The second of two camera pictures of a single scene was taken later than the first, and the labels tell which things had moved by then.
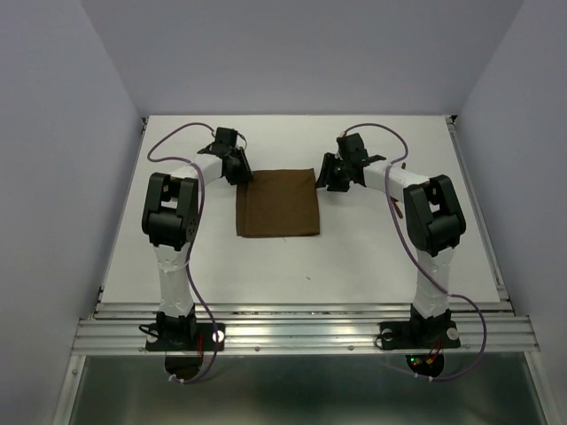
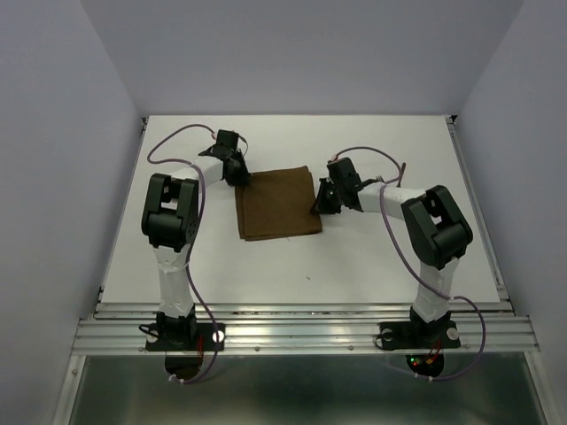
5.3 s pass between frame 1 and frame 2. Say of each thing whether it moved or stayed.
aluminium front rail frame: stayed
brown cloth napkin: stayed
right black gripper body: moved
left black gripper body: stayed
